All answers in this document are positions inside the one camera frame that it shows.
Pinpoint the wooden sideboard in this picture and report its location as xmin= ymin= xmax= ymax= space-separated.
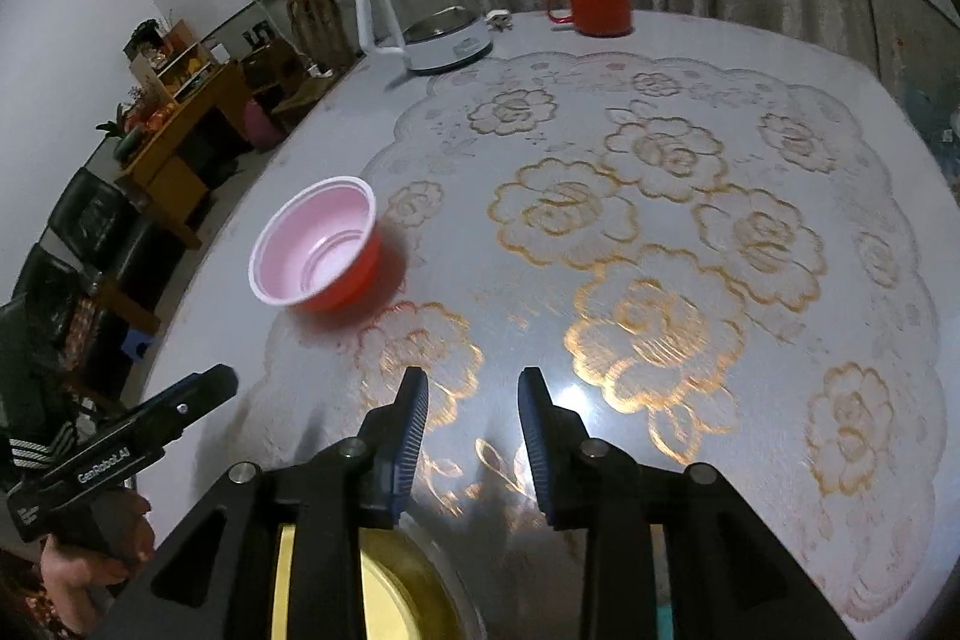
xmin=116 ymin=62 xmax=252 ymax=248

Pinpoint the stainless steel bowl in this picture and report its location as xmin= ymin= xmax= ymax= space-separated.
xmin=398 ymin=513 xmax=488 ymax=640

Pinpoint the small wooden shelf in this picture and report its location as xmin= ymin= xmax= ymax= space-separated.
xmin=124 ymin=19 xmax=220 ymax=104

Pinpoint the white electric kettle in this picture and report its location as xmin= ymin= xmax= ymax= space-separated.
xmin=355 ymin=0 xmax=493 ymax=74

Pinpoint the red plastic bowl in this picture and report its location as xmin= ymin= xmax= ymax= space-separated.
xmin=247 ymin=175 xmax=381 ymax=312

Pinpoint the wooden chair by wall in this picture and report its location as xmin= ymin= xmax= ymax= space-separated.
xmin=286 ymin=0 xmax=356 ymax=76

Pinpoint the left hand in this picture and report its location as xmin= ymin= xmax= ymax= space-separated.
xmin=41 ymin=491 xmax=156 ymax=637

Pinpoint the black leather chair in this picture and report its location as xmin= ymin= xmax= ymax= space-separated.
xmin=10 ymin=166 xmax=152 ymax=372

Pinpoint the lace table mat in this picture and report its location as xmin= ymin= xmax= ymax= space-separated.
xmin=236 ymin=52 xmax=947 ymax=638

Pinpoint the yellow bowl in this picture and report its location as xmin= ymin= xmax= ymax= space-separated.
xmin=268 ymin=521 xmax=470 ymax=640

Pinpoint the red mug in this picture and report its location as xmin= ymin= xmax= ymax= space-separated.
xmin=545 ymin=0 xmax=633 ymax=37

